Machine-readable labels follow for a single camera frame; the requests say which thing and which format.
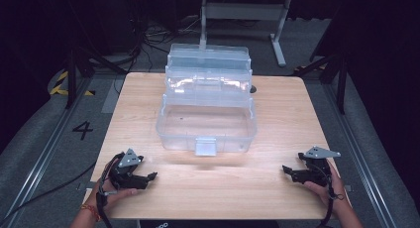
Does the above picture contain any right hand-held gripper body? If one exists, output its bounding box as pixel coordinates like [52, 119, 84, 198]
[291, 146, 342, 188]

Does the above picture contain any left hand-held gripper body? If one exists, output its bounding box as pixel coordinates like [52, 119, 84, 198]
[107, 148, 151, 191]

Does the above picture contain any clear plastic storage box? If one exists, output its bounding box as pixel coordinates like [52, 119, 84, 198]
[156, 43, 259, 158]

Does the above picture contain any person's left hand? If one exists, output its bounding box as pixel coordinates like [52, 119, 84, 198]
[86, 160, 139, 212]

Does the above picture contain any person's right hand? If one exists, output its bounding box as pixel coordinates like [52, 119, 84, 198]
[302, 158, 349, 211]

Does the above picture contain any black thing with white print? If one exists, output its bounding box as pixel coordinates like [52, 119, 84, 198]
[138, 219, 281, 228]

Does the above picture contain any black tripod stand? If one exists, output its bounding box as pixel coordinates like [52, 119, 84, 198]
[63, 48, 128, 110]
[293, 49, 350, 116]

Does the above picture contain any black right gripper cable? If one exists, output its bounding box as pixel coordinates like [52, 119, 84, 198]
[313, 162, 346, 228]

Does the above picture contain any grey metal floor rail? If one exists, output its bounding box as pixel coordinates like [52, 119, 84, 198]
[0, 78, 95, 228]
[325, 84, 397, 228]

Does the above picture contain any orange beaded bracelet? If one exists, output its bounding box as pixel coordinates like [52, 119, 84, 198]
[79, 203, 102, 222]

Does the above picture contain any long black floor cable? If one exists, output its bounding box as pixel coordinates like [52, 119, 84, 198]
[0, 161, 97, 224]

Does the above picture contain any bundle of black floor cables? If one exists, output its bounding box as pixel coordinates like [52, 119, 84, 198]
[127, 0, 210, 74]

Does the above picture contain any grey metal desk frame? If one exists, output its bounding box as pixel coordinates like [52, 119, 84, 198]
[196, 0, 292, 68]

